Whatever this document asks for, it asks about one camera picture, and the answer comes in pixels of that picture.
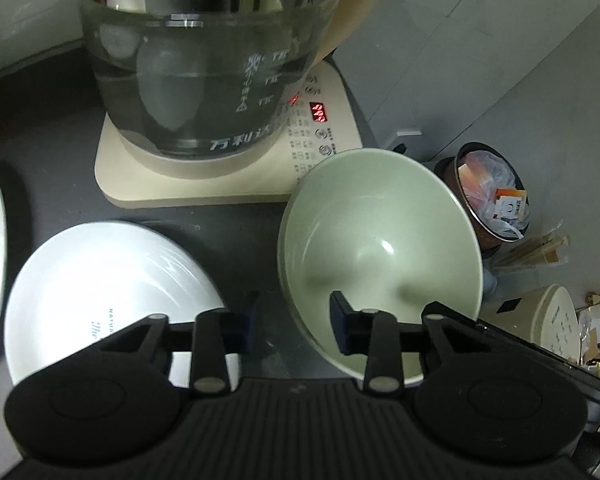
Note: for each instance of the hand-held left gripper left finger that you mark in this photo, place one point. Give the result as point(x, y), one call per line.
point(249, 321)

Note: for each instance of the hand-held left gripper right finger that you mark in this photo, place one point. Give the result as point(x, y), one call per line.
point(339, 315)

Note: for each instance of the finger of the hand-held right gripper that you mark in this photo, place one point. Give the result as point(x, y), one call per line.
point(540, 352)

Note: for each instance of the pale green bowl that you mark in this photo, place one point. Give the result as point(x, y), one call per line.
point(380, 240)

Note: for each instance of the white plate with blue print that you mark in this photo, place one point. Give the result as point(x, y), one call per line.
point(105, 280)

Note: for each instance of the cream round appliance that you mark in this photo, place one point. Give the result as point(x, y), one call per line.
point(550, 320)

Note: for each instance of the wrapped chopsticks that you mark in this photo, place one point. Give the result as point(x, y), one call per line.
point(530, 255)

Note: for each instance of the trash bin with bag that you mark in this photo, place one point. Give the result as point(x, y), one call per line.
point(480, 235)

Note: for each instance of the pile of sachets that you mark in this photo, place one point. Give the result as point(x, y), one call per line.
point(500, 200)

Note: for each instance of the cream kettle base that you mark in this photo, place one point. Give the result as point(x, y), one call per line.
point(130, 180)

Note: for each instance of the white power plug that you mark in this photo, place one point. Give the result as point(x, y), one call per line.
point(405, 137)

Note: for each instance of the glass kettle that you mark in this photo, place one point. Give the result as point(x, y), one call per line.
point(190, 60)

